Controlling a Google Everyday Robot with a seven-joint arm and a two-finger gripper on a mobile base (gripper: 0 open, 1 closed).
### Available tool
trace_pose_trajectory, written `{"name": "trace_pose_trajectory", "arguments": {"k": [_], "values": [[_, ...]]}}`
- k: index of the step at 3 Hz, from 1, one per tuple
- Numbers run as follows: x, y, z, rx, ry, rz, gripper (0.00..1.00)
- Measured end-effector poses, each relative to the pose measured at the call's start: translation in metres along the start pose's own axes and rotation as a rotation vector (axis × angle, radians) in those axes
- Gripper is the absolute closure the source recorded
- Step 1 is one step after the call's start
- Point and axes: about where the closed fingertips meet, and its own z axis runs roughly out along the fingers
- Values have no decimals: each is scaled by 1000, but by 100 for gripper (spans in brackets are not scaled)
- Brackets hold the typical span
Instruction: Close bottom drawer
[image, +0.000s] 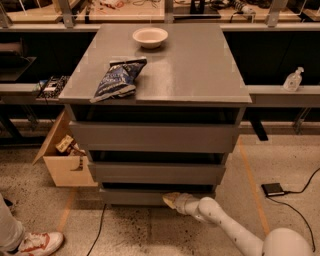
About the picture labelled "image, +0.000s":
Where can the grey top drawer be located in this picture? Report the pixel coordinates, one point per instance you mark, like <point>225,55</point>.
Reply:
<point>188,129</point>

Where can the black patterned notebook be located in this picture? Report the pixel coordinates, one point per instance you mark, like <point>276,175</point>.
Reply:
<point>52,87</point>

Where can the grey drawer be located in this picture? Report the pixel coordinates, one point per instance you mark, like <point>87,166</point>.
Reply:
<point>147,194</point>
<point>156,167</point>
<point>188,129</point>

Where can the blue chip bag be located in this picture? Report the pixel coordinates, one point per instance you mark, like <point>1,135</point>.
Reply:
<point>119,80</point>

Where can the grey bottom drawer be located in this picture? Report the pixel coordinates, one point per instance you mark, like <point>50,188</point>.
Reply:
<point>147,194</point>

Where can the small box in carton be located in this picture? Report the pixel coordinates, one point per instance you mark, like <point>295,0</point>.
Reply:
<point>63,145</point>

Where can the grey trouser leg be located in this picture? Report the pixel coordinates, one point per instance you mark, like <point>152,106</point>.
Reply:
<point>11,230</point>

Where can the grey middle drawer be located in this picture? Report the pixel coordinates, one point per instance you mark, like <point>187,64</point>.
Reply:
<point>156,167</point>

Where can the black foot pedal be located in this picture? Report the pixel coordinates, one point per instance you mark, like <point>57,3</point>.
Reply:
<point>272,189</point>

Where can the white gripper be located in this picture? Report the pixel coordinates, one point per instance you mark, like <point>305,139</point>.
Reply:
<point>182,202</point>

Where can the grey drawer cabinet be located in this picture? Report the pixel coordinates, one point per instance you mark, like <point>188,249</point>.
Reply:
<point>176,132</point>

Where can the cardboard box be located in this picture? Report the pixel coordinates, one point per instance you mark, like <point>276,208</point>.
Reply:
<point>66,169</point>

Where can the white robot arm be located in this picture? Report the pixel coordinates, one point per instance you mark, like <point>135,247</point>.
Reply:
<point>279,242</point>

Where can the hand sanitizer bottle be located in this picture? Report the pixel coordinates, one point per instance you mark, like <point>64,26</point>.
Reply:
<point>293,80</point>

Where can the long metal workbench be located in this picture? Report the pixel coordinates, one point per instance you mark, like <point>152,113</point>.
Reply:
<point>283,95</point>

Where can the white bowl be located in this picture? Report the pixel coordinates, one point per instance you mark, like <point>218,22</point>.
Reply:
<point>150,38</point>

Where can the white red sneaker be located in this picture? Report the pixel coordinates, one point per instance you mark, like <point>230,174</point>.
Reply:
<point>40,244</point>

